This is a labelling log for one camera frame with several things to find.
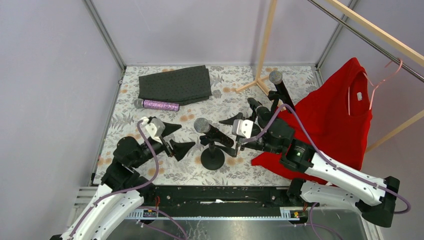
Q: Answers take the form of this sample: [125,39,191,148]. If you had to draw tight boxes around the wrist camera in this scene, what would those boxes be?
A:
[231,119,254,139]
[140,116,166,144]

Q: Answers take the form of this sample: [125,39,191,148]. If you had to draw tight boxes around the purple glitter microphone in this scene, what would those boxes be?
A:
[134,98,180,112]

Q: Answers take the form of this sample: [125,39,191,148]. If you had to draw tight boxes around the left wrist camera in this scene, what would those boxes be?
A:
[140,116,166,144]

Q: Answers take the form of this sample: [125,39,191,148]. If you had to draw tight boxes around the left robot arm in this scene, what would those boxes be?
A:
[51,117,195,240]

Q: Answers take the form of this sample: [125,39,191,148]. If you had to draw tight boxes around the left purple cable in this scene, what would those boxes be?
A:
[67,119,190,240]

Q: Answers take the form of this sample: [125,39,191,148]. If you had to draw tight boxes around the black microphone silver grille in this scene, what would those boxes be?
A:
[268,70,295,113]

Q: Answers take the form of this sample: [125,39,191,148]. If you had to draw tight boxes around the dark grey perforated felt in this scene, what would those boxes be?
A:
[138,65,212,106]

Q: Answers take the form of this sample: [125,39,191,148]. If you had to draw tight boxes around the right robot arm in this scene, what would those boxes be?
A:
[220,110,400,228]

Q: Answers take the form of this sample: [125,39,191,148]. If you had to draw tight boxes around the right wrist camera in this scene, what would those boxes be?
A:
[231,119,254,139]

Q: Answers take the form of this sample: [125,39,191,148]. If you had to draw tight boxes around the pink clothes hanger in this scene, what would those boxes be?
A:
[347,58,404,116]

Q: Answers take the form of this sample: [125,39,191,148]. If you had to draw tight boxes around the black mic stand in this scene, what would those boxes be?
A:
[199,135,225,171]
[245,107,258,123]
[267,90,282,112]

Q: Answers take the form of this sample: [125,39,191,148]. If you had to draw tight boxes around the wooden clothes rack frame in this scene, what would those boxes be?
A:
[227,0,424,145]

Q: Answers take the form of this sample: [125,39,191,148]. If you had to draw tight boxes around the metal hanging rod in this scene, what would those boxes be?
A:
[306,0,424,84]

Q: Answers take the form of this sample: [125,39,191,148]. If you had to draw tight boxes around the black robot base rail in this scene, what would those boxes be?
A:
[143,185,312,218]

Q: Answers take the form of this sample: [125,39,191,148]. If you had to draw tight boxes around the red t-shirt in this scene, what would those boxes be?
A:
[251,57,374,186]

